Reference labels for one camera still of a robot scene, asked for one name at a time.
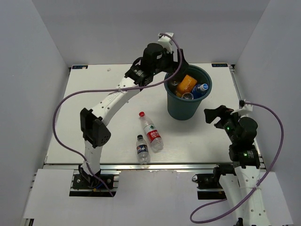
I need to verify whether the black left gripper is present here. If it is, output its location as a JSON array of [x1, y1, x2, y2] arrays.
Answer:
[[151, 48, 188, 75]]

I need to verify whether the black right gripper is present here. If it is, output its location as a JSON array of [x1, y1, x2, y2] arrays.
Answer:
[[203, 105, 244, 144]]

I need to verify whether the tall blue label water bottle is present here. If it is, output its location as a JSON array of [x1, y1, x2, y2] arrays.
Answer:
[[191, 83, 208, 99]]

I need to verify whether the red label water bottle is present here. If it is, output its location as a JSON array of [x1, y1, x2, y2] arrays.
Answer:
[[139, 112, 164, 153]]

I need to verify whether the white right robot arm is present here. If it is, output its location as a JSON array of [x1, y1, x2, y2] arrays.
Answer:
[[204, 105, 271, 226]]

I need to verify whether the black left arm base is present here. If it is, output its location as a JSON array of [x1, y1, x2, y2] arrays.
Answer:
[[69, 172, 119, 198]]

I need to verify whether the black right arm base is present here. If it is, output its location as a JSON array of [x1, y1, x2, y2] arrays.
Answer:
[[191, 164, 236, 200]]

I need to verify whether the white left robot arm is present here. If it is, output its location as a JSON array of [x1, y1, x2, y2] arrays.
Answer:
[[79, 43, 189, 188]]

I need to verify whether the dark green plastic bin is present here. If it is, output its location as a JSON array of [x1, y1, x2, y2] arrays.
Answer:
[[164, 65, 212, 121]]

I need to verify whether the blue sticker left corner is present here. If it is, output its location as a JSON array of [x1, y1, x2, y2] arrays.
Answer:
[[71, 65, 88, 70]]

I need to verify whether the pepsi bottle black cap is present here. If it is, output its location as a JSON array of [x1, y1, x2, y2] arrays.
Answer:
[[136, 135, 151, 164]]

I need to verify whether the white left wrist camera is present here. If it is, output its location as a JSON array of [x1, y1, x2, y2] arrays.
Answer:
[[158, 34, 172, 53]]

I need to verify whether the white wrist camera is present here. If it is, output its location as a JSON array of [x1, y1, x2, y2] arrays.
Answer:
[[230, 100, 253, 116], [158, 34, 172, 53]]

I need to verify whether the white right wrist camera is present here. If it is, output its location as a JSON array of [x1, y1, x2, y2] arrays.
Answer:
[[230, 100, 253, 116]]

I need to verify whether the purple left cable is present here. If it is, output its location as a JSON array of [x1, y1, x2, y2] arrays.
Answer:
[[52, 33, 183, 197]]

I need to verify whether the aluminium table front rail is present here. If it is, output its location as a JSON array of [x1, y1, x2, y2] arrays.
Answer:
[[44, 161, 266, 172]]

